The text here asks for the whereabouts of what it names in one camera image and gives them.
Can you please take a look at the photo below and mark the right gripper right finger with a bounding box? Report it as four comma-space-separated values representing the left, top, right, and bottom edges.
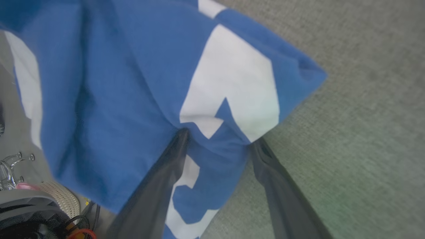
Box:
252, 138, 332, 239

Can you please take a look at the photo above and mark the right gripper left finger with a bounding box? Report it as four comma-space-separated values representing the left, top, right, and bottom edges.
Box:
106, 129, 190, 239

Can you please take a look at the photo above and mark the blue and white shirt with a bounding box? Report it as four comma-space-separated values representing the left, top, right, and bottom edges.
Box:
0, 0, 328, 239

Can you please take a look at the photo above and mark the beige woven laundry basket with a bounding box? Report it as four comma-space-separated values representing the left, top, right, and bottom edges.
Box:
37, 181, 81, 219

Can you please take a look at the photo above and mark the grey fabric sofa cushion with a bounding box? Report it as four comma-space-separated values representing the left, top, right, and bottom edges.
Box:
199, 0, 425, 239

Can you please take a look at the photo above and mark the chrome metal rack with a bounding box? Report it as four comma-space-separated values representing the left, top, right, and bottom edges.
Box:
0, 152, 36, 190

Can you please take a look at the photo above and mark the black base cable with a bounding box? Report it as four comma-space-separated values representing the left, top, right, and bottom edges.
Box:
63, 202, 102, 239

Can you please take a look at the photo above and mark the red cable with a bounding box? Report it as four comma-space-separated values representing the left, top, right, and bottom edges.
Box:
66, 227, 97, 239

